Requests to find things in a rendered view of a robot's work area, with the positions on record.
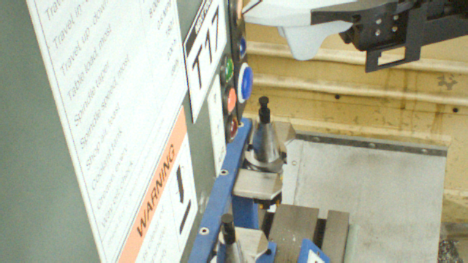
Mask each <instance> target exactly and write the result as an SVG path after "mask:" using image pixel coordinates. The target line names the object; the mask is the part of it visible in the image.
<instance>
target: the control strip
mask: <svg viewBox="0 0 468 263"><path fill-rule="evenodd" d="M238 2H239V0H228V14H229V24H230V41H231V52H232V56H231V55H230V54H229V53H226V54H225V55H224V57H223V59H222V64H221V70H220V80H221V84H222V85H223V86H226V89H225V91H224V99H223V111H224V114H225V115H226V116H228V119H227V125H226V140H227V142H228V143H232V142H233V140H234V139H235V138H234V139H232V138H231V126H232V122H233V119H234V117H236V119H237V122H238V125H239V124H240V122H241V118H242V115H243V113H244V109H245V106H246V103H247V100H243V99H242V97H241V81H242V76H243V72H244V69H245V67H246V66H248V64H247V52H246V54H245V56H244V57H243V58H241V57H240V46H241V38H242V36H245V38H246V27H245V22H244V19H243V18H242V17H240V19H238ZM229 58H231V59H232V62H233V66H234V70H233V79H234V85H233V84H231V83H230V81H229V82H227V80H226V68H227V62H228V59H229ZM232 88H233V89H234V91H235V95H236V101H235V108H236V114H235V113H232V111H231V112H230V111H229V107H228V104H229V95H230V91H231V89H232Z"/></svg>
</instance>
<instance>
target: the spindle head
mask: <svg viewBox="0 0 468 263"><path fill-rule="evenodd" d="M201 1H202V0H176V6H177V11H178V22H179V28H180V34H181V45H182V42H183V40H184V38H185V36H186V33H187V32H188V30H189V27H190V25H191V23H192V20H193V18H194V16H195V14H196V11H197V9H198V7H199V6H200V2H201ZM223 4H224V21H225V30H226V40H227V41H226V44H225V47H224V50H223V51H222V54H221V57H220V59H219V63H218V64H217V67H216V70H215V72H214V76H213V77H212V80H211V83H210V85H209V87H208V89H207V91H206V93H205V96H204V98H203V103H202V104H201V107H200V110H199V112H198V114H197V117H196V120H195V123H192V117H191V110H190V105H189V93H188V88H187V90H186V93H185V95H184V97H183V101H182V103H181V106H184V117H185V122H186V132H187V138H188V143H189V153H190V159H191V165H192V175H193V181H194V186H195V196H196V202H197V212H196V213H195V218H194V221H193V223H192V227H191V229H190V232H189V235H188V238H187V240H186V244H185V246H184V250H183V252H182V255H181V258H180V261H179V263H187V262H188V260H189V256H190V253H191V251H192V247H193V245H194V242H195V238H196V236H197V232H198V229H199V227H200V223H201V221H202V218H203V214H204V211H205V207H206V205H207V202H208V201H209V199H210V196H211V192H212V190H213V187H214V184H215V181H216V169H215V162H214V149H213V142H212V135H211V122H210V115H209V108H208V102H207V99H208V96H209V95H210V92H211V89H212V87H213V85H214V82H215V79H216V76H217V75H218V76H219V84H220V91H221V100H222V115H223V124H224V138H225V146H226V147H227V144H228V142H227V140H226V125H227V119H228V116H226V115H225V114H224V111H223V99H224V91H225V89H226V86H223V85H222V84H221V80H220V70H221V64H222V59H223V57H224V55H225V54H226V53H229V54H230V55H231V56H232V52H231V41H230V24H229V14H228V5H227V0H223ZM181 106H180V107H179V110H178V113H177V115H176V117H175V120H174V121H173V125H174V123H175V122H176V118H177V116H178V114H179V111H180V109H181ZM173 125H172V127H171V129H170V132H169V134H168V136H167V139H166V141H165V144H164V146H163V148H162V151H163V150H164V148H165V145H166V142H167V140H168V137H169V136H170V133H171V131H172V128H173ZM162 151H161V153H160V155H159V159H158V161H157V163H156V166H155V168H154V171H153V173H152V175H151V177H150V178H149V180H148V183H147V186H146V188H145V191H144V192H143V195H142V197H141V200H140V202H139V205H138V206H137V210H136V211H135V215H134V218H133V219H132V223H133V221H134V219H135V216H136V213H137V211H138V208H139V206H140V203H141V202H142V199H143V196H144V194H145V192H146V189H147V187H148V184H149V182H150V180H151V178H152V177H153V175H154V172H155V169H156V167H157V164H158V163H159V160H160V158H161V155H162ZM132 223H131V224H130V227H129V229H128V232H127V234H126V237H125V238H124V241H123V243H122V246H121V249H120V251H119V252H118V256H117V258H116V260H115V263H116V262H117V260H118V257H119V255H120V253H121V250H122V248H123V246H124V243H125V241H126V238H127V235H128V234H129V231H130V229H131V226H132ZM0 263H102V261H101V259H100V258H99V254H98V250H97V246H96V243H95V240H94V236H93V233H92V230H91V225H90V223H89V219H88V215H87V211H86V206H85V204H84V201H83V196H82V194H81V190H80V186H79V183H78V179H77V175H76V173H75V168H74V165H73V163H72V157H71V154H70V152H69V147H68V144H67V139H66V137H65V133H64V129H63V126H62V123H61V119H60V115H59V111H58V108H57V105H56V100H55V97H54V94H53V89H52V87H50V82H49V79H48V74H47V72H46V68H45V64H44V61H43V58H42V54H41V50H40V47H39V43H38V40H37V35H36V32H35V30H34V25H33V22H32V19H31V14H30V12H29V7H28V3H27V0H0Z"/></svg>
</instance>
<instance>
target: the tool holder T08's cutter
mask: <svg viewBox="0 0 468 263"><path fill-rule="evenodd" d="M253 202H254V203H258V204H260V209H268V210H270V209H271V205H275V204H276V206H277V207H278V206H279V205H280V204H281V203H282V191H281V192H280V193H279V194H278V195H276V196H275V197H274V198H273V199H272V200H267V199H258V198H253Z"/></svg>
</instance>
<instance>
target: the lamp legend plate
mask: <svg viewBox="0 0 468 263"><path fill-rule="evenodd" d="M207 102H208V108H209V115H210V122H211V135H212V142H213V149H214V162H215V169H216V177H219V173H220V170H221V168H222V164H223V161H224V157H225V154H226V146H225V138H224V124H223V115H222V100H221V91H220V84H219V76H218V75H217V76H216V79H215V82H214V85H213V87H212V89H211V92H210V95H209V96H208V99H207Z"/></svg>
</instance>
